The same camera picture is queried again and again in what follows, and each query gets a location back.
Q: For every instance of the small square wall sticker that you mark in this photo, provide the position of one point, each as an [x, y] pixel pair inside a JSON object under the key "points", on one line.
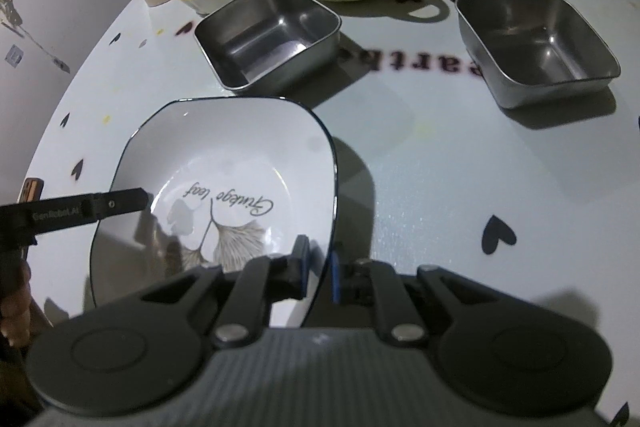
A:
{"points": [[13, 56]]}

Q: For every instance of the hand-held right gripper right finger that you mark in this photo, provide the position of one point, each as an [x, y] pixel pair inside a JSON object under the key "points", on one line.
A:
{"points": [[336, 279]]}

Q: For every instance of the white square plate black rim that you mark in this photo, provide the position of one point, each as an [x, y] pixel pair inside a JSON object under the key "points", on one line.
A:
{"points": [[225, 157]]}

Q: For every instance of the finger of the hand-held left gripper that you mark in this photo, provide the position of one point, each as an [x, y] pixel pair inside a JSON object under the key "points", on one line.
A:
{"points": [[122, 203]]}

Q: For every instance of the square stainless steel bowl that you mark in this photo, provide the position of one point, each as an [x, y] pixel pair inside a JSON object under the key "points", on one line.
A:
{"points": [[260, 37], [535, 42]]}

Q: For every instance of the dark branch wall decal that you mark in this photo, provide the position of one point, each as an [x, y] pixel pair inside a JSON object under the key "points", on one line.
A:
{"points": [[30, 37]]}

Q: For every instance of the person's left hand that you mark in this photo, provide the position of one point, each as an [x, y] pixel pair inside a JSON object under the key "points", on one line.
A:
{"points": [[15, 307]]}

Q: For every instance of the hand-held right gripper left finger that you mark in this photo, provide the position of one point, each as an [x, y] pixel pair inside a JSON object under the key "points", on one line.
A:
{"points": [[302, 267]]}

